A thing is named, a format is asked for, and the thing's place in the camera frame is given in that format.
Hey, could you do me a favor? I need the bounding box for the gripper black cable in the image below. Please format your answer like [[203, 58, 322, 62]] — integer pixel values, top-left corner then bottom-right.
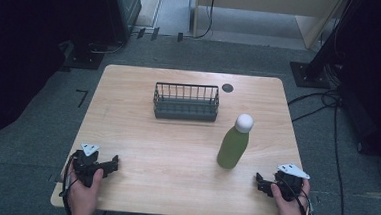
[[57, 150, 78, 215], [280, 177, 318, 215]]

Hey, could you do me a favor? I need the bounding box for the person's right hand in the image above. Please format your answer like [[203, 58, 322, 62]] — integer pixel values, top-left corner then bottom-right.
[[268, 177, 312, 215]]

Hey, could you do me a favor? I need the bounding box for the black stand base plate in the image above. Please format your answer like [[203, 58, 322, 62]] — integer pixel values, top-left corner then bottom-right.
[[57, 38, 106, 75], [288, 61, 333, 90]]

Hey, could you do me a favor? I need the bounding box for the dark curtain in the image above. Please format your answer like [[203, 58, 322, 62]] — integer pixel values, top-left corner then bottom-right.
[[328, 0, 381, 170], [0, 0, 119, 164]]

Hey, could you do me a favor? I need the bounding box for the green bottle with white cap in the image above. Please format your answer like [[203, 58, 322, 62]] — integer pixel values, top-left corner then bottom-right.
[[215, 111, 255, 171]]

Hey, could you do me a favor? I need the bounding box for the black stand pole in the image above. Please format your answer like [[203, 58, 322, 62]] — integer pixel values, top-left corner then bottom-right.
[[303, 0, 364, 83]]

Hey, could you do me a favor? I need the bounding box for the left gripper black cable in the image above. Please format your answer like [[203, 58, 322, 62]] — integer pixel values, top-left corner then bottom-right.
[[57, 150, 78, 215]]

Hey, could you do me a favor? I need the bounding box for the person's left hand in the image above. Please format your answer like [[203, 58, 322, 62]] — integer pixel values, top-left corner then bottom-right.
[[65, 165, 106, 215]]

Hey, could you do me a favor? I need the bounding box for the black wire basket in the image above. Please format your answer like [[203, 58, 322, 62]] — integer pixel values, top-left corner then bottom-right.
[[151, 81, 222, 123]]

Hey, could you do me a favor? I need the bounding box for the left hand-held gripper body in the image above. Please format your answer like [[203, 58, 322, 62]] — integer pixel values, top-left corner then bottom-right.
[[69, 141, 111, 190]]

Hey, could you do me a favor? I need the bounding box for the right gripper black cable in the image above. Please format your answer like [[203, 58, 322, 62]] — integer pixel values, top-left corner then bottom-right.
[[280, 177, 318, 215]]

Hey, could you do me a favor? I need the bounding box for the light wooden desk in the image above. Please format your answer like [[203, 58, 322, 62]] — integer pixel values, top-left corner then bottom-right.
[[191, 0, 347, 53]]

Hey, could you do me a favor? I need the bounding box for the black floor cable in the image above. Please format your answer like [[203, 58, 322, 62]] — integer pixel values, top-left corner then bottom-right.
[[280, 86, 355, 215]]

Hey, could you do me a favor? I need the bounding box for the black cabinet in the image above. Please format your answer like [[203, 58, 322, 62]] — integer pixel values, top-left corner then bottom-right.
[[96, 0, 143, 47]]

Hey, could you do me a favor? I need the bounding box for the dark round table grommet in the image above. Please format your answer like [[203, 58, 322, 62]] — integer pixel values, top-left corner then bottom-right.
[[220, 82, 235, 94]]

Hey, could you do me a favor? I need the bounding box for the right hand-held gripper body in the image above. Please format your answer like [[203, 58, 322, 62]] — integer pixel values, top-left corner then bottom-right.
[[270, 162, 312, 204]]

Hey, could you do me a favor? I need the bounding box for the black hanging cable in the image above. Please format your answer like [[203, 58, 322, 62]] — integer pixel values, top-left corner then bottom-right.
[[194, 0, 217, 41]]

